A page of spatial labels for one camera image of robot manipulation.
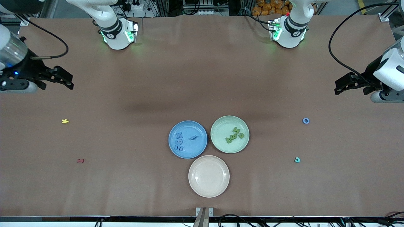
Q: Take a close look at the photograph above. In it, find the white power strip with plugs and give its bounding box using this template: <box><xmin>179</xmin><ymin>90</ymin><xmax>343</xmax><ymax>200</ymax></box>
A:
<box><xmin>122</xmin><ymin>0</ymin><xmax>143</xmax><ymax>12</ymax></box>

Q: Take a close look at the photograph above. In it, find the orange fruit bag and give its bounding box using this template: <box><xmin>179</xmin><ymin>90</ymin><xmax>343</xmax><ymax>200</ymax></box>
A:
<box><xmin>252</xmin><ymin>0</ymin><xmax>292</xmax><ymax>16</ymax></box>

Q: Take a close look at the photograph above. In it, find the green round plate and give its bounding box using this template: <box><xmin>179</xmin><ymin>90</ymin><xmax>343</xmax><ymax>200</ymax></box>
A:
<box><xmin>210</xmin><ymin>115</ymin><xmax>250</xmax><ymax>154</ymax></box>

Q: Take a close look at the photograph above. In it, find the brown table cover sheet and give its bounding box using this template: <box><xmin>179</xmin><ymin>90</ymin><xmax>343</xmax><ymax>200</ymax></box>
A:
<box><xmin>0</xmin><ymin>14</ymin><xmax>404</xmax><ymax>218</ymax></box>

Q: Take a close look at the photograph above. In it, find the blue round plate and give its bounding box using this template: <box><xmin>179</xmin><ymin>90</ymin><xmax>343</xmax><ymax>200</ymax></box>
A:
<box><xmin>168</xmin><ymin>120</ymin><xmax>208</xmax><ymax>159</ymax></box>

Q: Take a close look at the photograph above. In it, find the beige round plate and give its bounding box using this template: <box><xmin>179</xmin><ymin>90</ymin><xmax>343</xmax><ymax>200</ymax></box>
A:
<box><xmin>188</xmin><ymin>155</ymin><xmax>230</xmax><ymax>198</ymax></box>

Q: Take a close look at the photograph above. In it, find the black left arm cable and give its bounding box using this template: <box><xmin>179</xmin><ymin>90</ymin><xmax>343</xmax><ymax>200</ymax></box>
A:
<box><xmin>328</xmin><ymin>3</ymin><xmax>400</xmax><ymax>87</ymax></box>

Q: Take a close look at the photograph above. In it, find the aluminium frame profile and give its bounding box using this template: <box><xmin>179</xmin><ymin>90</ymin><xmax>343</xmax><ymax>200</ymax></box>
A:
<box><xmin>380</xmin><ymin>0</ymin><xmax>404</xmax><ymax>22</ymax></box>
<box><xmin>0</xmin><ymin>13</ymin><xmax>30</xmax><ymax>26</ymax></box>

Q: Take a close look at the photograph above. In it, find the black cable loop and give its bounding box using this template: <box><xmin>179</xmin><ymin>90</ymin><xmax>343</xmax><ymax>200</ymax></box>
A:
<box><xmin>376</xmin><ymin>211</ymin><xmax>404</xmax><ymax>226</ymax></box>
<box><xmin>218</xmin><ymin>214</ymin><xmax>253</xmax><ymax>227</ymax></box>

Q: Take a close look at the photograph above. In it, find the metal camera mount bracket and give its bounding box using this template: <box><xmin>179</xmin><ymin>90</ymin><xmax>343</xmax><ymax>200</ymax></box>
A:
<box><xmin>196</xmin><ymin>207</ymin><xmax>214</xmax><ymax>227</ymax></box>

